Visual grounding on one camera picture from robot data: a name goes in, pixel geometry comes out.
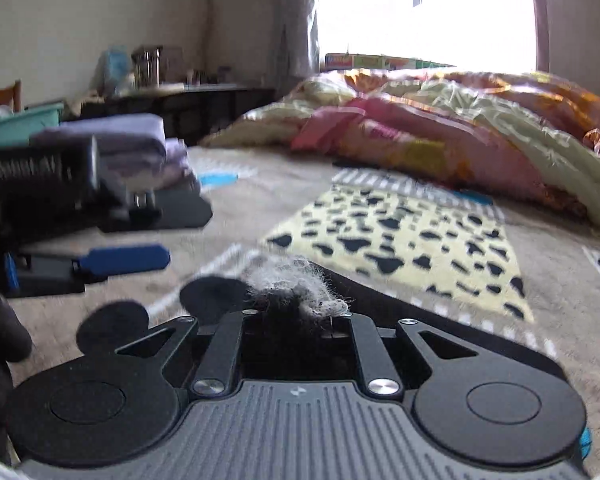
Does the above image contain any black garment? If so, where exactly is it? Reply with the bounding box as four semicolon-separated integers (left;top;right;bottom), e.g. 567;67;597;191
240;256;568;380

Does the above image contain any left stack of folded clothes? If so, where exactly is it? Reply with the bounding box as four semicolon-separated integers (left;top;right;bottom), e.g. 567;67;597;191
29;112;214;233

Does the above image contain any teal plastic bin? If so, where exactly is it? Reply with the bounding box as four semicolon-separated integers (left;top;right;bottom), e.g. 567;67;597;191
0;102;64;148

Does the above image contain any grey lint clump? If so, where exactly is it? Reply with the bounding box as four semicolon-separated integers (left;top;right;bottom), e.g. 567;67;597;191
247;256;351;322

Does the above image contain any metal thermos pot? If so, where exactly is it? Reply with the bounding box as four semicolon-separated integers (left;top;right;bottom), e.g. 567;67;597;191
131;46;162;88

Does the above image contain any dark side table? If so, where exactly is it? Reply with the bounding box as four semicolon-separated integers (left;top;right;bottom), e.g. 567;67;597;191
79;84;276;146

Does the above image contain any Mickey Mouse plush blanket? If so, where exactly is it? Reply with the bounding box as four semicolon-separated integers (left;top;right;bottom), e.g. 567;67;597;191
12;148;600;471

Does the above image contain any floral pink yellow quilt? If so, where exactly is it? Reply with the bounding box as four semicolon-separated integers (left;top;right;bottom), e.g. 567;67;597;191
202;68;600;228

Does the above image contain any colourful alphabet play mat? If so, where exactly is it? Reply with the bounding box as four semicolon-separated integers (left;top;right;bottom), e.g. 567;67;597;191
322;53;446;70

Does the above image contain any window curtain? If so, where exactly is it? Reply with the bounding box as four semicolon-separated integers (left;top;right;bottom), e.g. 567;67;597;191
273;0;321;93

